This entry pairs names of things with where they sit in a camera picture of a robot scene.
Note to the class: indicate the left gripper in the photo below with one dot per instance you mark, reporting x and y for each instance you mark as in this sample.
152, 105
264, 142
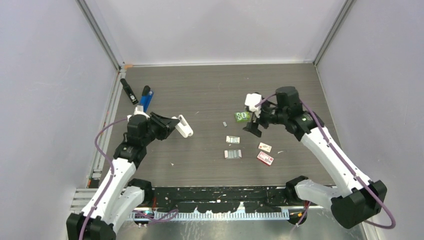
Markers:
165, 125

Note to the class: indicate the white staple box sleeve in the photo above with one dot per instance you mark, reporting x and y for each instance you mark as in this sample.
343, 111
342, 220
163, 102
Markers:
264, 147

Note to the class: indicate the red staple box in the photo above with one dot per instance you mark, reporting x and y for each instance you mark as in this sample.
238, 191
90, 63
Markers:
265, 158

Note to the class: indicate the white stapler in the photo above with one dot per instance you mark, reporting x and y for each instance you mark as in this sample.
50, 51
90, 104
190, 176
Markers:
183, 127

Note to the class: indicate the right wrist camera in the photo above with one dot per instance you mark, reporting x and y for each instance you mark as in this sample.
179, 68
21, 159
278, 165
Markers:
253, 103

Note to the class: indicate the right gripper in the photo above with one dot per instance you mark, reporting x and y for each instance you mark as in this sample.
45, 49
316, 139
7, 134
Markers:
253, 126

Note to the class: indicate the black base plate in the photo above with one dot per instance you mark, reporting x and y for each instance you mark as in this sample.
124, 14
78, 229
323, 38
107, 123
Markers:
218, 199

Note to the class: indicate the lower open staple tray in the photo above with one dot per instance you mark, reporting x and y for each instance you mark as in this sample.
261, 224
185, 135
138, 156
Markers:
233, 154

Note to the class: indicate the slotted cable duct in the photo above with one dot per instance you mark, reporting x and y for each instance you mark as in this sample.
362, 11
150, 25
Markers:
239, 215

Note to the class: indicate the black stapler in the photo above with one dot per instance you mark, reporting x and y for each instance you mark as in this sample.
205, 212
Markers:
129, 92

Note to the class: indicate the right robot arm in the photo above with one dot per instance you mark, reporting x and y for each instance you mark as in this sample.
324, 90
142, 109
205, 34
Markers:
356, 198

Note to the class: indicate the upper open staple tray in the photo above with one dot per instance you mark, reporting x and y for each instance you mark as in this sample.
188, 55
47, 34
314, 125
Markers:
233, 139

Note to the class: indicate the open staple tray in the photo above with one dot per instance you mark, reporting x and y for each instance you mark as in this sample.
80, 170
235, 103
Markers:
233, 139
233, 154

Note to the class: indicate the green owl eraser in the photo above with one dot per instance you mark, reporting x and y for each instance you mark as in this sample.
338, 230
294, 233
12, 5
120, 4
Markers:
244, 116

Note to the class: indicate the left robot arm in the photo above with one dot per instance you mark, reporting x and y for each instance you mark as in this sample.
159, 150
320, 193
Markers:
119, 193

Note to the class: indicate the blue stapler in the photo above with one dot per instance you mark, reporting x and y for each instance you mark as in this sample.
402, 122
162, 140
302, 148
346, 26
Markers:
146, 97

